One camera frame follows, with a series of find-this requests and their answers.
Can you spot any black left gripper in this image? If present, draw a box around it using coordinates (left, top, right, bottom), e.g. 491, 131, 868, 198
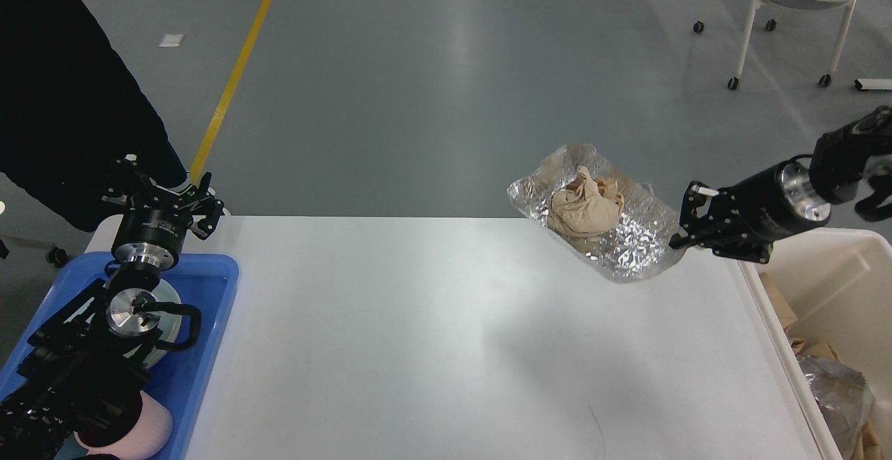
102, 155, 225, 270

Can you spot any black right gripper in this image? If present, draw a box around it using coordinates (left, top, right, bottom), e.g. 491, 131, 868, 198
669, 158, 832, 263

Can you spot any foil sheet front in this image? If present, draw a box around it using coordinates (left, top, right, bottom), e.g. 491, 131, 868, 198
507, 144, 683, 283

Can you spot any foil sheet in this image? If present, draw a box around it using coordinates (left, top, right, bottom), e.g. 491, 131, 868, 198
507, 144, 683, 283
796, 355, 874, 459

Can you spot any brown paper ball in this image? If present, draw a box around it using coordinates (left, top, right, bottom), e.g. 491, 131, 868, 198
546, 167, 624, 238

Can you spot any foil sheet back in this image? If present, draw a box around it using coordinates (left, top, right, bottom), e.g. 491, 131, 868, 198
796, 355, 874, 459

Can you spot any pink mug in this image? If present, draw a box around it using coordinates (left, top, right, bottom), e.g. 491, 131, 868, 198
74, 390, 173, 459

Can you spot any brown paper bag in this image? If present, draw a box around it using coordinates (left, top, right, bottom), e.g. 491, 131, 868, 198
760, 273, 884, 459

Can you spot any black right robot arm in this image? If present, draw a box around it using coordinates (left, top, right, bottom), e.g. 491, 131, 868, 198
669, 105, 891, 263

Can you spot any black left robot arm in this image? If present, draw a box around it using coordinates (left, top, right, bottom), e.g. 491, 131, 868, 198
2, 155, 225, 459

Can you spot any right black white sneaker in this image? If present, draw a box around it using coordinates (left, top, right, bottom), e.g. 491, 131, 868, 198
164, 172, 216, 199

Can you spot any blue plastic tray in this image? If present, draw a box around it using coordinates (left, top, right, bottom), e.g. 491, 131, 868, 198
1, 252, 239, 459

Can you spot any white furniture leg with caster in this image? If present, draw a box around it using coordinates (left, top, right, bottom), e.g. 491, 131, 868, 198
0, 237, 68, 267

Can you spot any white plastic bin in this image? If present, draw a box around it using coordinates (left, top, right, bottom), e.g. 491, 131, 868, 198
738, 229, 891, 459

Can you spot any person in black coat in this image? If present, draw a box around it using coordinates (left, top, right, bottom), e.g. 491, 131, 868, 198
1, 0, 189, 232

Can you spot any white bar on floor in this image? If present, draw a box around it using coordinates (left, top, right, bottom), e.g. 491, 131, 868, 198
854, 77, 892, 92

